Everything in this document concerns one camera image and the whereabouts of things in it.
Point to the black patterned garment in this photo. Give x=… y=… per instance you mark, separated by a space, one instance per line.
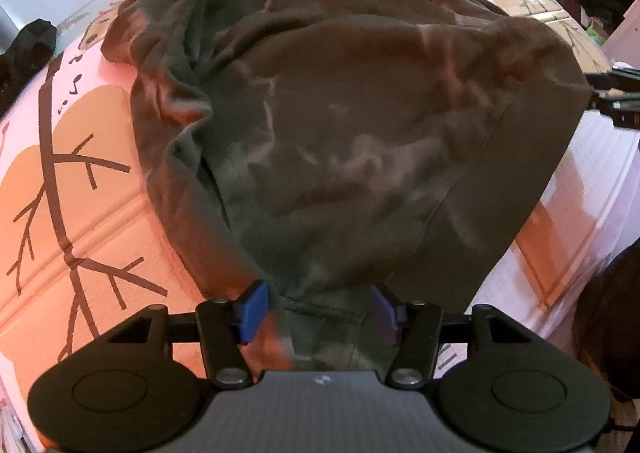
x=27 y=53

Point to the printed play mat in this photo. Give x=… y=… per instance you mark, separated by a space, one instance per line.
x=75 y=158

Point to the dark cloth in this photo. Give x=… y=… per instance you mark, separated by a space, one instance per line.
x=615 y=323

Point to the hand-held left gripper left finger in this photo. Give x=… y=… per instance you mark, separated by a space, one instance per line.
x=252 y=313

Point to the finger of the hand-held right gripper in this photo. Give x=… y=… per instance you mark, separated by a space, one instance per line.
x=620 y=103

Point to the green tie-dye hoodie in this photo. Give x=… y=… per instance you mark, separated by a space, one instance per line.
x=350 y=133

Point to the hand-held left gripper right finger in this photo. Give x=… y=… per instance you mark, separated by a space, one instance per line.
x=387 y=320

